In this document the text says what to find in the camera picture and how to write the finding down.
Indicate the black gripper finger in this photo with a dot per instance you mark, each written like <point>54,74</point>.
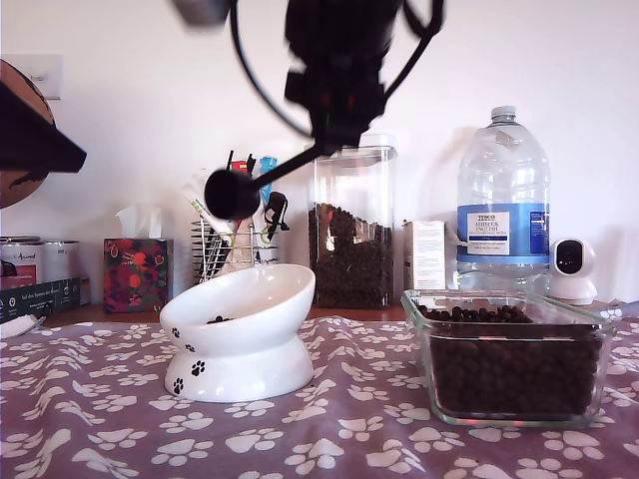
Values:
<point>25,144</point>
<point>323,125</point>
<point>357,120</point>

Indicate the black plastic measuring scoop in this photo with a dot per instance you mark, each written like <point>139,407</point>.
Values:
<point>232,194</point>

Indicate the small brown kibble portion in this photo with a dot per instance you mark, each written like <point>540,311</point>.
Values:
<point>219,320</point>

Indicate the white ceramic cat bowl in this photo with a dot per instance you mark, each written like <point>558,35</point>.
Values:
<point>239,359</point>

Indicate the tall clear storage jar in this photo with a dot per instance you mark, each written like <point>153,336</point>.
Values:
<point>359,184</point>

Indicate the blue sachet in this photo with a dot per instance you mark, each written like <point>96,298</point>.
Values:
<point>267,162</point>

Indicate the round brown wooden disc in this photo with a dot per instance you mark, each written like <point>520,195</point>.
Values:
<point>15,77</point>

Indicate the white can red label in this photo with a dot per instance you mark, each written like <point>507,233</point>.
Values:
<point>20,249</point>

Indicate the plain white sachet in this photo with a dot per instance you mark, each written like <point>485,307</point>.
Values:
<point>257,223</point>

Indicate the white tissue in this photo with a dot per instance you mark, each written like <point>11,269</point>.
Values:
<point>140,222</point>

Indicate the white cardboard carton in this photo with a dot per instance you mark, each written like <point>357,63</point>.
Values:
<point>424,249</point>

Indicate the beige paper pouch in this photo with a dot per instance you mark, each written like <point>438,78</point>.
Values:
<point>243,249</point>

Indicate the brown kibble in jar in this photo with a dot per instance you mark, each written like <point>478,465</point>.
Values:
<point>349,274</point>

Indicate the large clear water bottle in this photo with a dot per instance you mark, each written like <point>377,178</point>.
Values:
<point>504,159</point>

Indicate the dark printed cardboard box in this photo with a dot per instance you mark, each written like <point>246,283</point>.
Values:
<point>35,299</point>

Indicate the floral tissue box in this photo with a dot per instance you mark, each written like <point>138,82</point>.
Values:
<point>140,279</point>

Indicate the small white flat object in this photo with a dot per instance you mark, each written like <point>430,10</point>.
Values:
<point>20,327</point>

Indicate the brown kibble pile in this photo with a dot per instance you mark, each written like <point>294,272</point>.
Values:
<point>509,369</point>

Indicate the purple paw print cloth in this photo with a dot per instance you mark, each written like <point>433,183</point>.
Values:
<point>349,439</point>

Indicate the rectangular clear glass container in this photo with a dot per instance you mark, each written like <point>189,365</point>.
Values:
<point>509,423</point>

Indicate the white wall switch plate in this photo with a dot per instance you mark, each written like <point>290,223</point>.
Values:
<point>55,70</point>

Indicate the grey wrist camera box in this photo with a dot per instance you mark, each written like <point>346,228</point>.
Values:
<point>199,10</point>

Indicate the small white round camera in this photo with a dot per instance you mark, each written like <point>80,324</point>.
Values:
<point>574,289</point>

